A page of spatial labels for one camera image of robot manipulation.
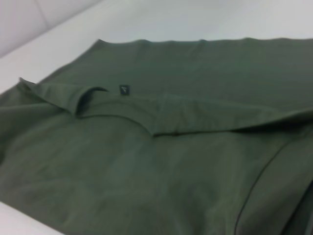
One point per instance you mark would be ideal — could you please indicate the dark green printed t-shirt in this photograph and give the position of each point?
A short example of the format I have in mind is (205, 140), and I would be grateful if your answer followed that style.
(156, 147)

